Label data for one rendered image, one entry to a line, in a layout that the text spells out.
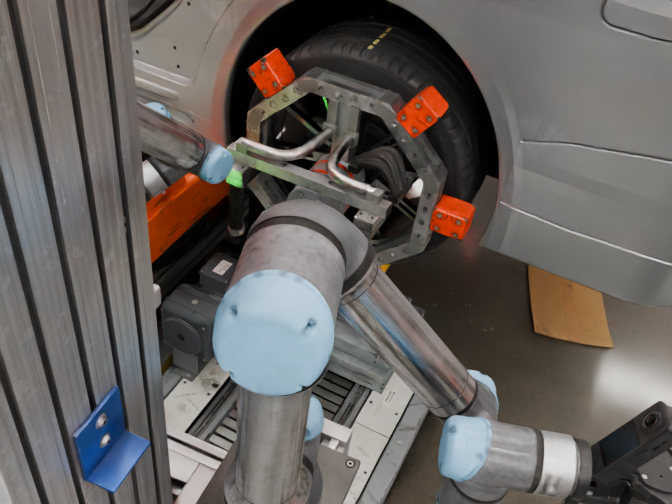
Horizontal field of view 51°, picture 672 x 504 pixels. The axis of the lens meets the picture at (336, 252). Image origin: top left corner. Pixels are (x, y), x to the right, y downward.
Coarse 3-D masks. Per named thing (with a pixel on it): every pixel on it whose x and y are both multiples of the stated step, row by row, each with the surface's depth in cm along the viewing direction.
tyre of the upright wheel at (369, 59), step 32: (320, 32) 190; (352, 32) 179; (384, 32) 179; (416, 32) 182; (320, 64) 176; (352, 64) 172; (384, 64) 169; (416, 64) 172; (448, 64) 179; (256, 96) 191; (448, 96) 173; (480, 96) 186; (448, 128) 170; (480, 128) 183; (448, 160) 175; (480, 160) 185; (448, 192) 181; (416, 256) 198
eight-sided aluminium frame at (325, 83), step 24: (312, 72) 172; (288, 96) 176; (336, 96) 169; (360, 96) 166; (384, 96) 166; (264, 120) 187; (384, 120) 167; (264, 144) 194; (408, 144) 168; (432, 168) 170; (264, 192) 199; (432, 192) 172; (408, 240) 186; (384, 264) 194
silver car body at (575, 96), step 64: (128, 0) 266; (192, 0) 187; (256, 0) 175; (448, 0) 154; (512, 0) 148; (576, 0) 142; (640, 0) 137; (192, 64) 200; (512, 64) 155; (576, 64) 149; (640, 64) 143; (192, 128) 210; (512, 128) 164; (576, 128) 157; (640, 128) 151; (512, 192) 174; (576, 192) 166; (640, 192) 159; (512, 256) 185; (576, 256) 176; (640, 256) 168
